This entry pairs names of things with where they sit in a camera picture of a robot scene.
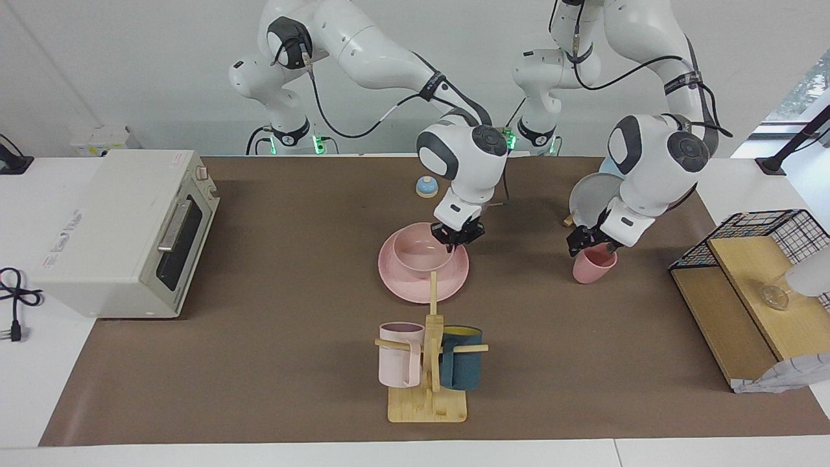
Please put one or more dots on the window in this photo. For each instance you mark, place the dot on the window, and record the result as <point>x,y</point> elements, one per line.
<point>804,91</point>

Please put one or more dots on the clear wine glass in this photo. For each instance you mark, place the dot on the clear wine glass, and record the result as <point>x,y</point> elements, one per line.
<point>807,275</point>

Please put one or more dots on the black clamp stand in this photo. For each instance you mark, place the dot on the black clamp stand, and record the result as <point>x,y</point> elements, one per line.
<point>794,139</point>
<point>13,162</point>

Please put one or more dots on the wooden mug tree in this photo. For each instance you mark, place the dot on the wooden mug tree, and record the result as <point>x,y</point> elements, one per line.
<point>428,405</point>

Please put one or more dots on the pale pink mug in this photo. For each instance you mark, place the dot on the pale pink mug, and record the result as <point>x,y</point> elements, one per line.
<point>397,363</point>

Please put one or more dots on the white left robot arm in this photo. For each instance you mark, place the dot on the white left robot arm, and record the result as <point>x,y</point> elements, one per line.
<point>655,155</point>

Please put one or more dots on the pink cup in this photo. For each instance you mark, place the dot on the pink cup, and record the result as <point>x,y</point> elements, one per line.
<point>591,269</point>

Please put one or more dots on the pink speckled plate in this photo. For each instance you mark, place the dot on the pink speckled plate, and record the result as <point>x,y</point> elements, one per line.
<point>405,285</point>

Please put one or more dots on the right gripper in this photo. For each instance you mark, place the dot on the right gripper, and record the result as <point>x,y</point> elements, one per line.
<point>458,211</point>

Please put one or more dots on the blue bell with wooden knob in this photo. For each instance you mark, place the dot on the blue bell with wooden knob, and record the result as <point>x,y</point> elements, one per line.
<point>426,188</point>

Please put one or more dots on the pink bowl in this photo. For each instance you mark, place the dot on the pink bowl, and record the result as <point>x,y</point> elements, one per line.
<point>418,256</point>

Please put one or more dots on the grey plate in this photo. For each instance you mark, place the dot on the grey plate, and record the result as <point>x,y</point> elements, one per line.
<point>593,194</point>

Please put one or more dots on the beige toaster oven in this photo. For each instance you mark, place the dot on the beige toaster oven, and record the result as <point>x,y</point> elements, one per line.
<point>104,233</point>

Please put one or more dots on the brown table mat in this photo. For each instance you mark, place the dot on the brown table mat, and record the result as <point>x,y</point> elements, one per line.
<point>259,363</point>

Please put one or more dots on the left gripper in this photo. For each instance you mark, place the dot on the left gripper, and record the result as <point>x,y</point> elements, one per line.
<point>626,224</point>

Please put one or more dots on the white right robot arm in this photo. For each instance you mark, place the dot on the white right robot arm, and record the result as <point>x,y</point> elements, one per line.
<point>376,58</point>

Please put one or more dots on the dark teal mug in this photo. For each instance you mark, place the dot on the dark teal mug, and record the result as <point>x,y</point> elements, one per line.
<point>462,366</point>

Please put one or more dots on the wooden plate rack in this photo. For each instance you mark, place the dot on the wooden plate rack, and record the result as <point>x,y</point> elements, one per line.
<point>568,220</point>

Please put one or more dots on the light blue plate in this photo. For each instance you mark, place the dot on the light blue plate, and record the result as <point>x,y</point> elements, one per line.
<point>609,167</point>

